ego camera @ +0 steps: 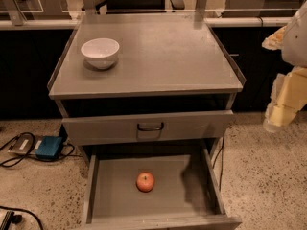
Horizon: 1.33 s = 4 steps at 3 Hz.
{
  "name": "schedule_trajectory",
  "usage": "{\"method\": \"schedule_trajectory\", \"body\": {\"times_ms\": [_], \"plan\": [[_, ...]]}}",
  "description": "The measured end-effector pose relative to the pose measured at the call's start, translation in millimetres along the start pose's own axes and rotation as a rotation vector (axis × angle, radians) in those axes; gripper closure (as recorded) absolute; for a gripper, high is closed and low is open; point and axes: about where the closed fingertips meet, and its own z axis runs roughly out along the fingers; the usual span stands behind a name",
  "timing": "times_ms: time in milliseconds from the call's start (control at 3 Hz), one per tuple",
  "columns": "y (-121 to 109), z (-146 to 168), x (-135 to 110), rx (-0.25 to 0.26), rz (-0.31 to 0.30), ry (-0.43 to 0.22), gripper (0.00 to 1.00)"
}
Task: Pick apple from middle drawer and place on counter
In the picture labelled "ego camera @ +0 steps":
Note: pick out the white ceramic bowl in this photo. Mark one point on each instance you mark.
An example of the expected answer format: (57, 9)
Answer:
(101, 53)

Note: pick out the open grey middle drawer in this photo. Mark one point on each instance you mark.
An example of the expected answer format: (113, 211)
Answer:
(185, 195)

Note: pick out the black drawer handle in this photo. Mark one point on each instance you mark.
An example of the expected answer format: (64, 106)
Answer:
(150, 127)

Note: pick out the blue electronic box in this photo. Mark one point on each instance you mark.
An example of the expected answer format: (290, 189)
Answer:
(49, 148)

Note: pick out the silver flat device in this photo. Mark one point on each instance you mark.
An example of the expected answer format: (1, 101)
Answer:
(25, 144)

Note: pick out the red apple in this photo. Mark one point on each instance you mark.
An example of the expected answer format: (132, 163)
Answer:
(145, 182)

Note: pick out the closed grey upper drawer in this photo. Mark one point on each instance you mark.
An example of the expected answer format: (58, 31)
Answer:
(123, 128)

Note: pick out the grey drawer cabinet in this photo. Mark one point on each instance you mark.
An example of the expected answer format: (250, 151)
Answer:
(167, 63)

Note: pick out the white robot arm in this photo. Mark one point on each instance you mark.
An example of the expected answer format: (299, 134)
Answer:
(294, 50)

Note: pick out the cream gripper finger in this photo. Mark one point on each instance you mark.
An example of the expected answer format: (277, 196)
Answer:
(288, 97)
(275, 40)

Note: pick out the black power adapter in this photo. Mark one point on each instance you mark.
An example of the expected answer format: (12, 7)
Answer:
(10, 218)

